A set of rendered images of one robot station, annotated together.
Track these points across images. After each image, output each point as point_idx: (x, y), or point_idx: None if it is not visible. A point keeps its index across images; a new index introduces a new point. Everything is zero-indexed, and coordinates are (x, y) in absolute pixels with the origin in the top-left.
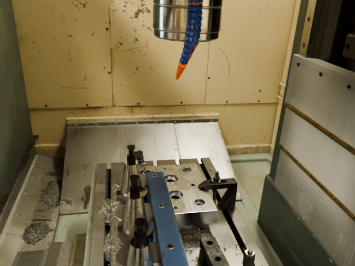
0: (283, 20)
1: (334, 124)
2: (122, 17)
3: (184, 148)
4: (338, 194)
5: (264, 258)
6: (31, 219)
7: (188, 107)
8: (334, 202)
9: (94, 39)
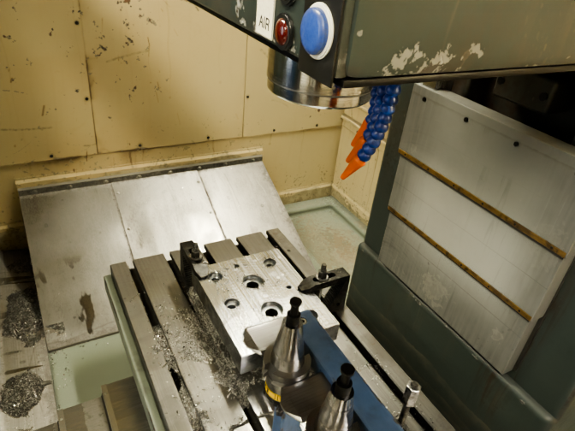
0: None
1: (489, 191)
2: (102, 2)
3: (222, 209)
4: (494, 280)
5: (407, 375)
6: (3, 371)
7: (218, 144)
8: (485, 290)
9: (54, 42)
